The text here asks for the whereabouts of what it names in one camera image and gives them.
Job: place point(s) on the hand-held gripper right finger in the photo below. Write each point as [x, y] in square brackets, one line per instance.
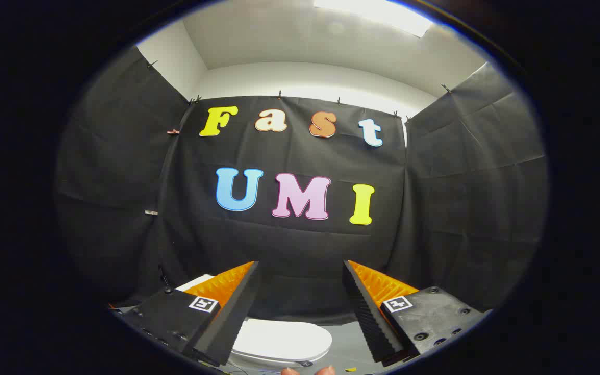
[367, 323]

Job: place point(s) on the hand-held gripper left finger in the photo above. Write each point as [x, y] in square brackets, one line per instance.
[232, 323]

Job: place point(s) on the white toilet lid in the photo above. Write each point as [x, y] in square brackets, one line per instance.
[284, 338]

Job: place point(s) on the white toilet tank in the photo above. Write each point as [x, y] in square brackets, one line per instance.
[198, 282]

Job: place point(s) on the black backdrop cloth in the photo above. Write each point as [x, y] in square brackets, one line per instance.
[300, 245]

